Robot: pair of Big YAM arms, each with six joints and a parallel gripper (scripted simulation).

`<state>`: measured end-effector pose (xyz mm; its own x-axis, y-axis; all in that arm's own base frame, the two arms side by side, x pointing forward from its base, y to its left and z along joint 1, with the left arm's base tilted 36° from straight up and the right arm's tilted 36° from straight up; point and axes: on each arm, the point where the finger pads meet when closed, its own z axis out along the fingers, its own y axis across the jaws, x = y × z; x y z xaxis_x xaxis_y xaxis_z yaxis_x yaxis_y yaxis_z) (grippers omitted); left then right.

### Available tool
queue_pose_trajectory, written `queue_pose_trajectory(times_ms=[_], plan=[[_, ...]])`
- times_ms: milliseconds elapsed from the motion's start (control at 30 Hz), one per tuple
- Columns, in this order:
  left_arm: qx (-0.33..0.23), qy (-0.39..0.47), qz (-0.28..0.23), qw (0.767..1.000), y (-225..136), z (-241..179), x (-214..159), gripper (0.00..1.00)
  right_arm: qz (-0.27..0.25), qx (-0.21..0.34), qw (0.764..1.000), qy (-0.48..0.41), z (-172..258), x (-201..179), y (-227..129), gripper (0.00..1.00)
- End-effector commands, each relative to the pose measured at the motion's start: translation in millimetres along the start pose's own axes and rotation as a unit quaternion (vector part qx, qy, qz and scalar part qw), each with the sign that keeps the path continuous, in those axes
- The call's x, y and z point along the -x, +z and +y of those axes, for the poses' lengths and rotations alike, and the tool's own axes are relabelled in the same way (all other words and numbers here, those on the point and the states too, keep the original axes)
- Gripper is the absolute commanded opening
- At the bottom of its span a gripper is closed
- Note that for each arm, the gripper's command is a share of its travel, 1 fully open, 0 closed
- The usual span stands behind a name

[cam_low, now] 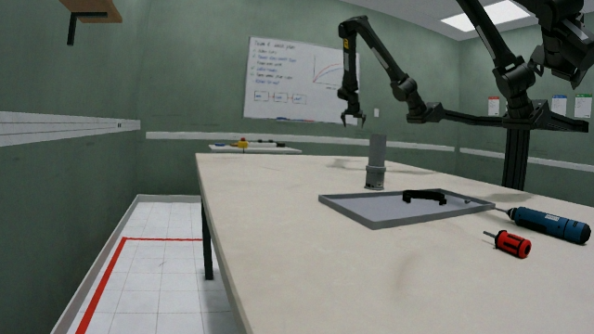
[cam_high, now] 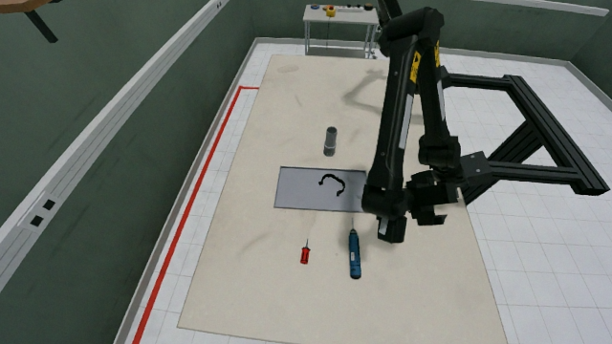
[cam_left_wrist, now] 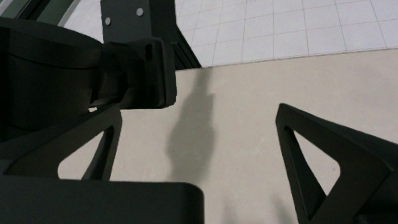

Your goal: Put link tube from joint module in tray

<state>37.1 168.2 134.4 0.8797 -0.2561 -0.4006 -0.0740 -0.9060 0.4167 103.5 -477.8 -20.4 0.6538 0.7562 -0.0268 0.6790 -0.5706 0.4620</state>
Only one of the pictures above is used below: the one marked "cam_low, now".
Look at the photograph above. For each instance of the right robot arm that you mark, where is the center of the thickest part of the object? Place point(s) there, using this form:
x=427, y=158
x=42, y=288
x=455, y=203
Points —
x=403, y=91

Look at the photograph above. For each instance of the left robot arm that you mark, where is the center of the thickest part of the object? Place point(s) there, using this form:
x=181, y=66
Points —
x=560, y=33

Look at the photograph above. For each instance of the blue electric screwdriver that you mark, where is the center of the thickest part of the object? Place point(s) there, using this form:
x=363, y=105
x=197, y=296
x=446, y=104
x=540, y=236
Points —
x=548, y=223

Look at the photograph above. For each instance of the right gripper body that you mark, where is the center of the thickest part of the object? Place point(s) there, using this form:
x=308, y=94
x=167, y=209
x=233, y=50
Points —
x=353, y=110

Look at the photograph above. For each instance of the red stubby screwdriver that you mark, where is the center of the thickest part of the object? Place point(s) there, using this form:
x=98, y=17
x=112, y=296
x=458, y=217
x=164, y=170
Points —
x=511, y=243

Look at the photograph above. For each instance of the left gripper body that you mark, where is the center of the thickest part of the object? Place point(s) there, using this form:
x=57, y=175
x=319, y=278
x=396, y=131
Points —
x=559, y=66

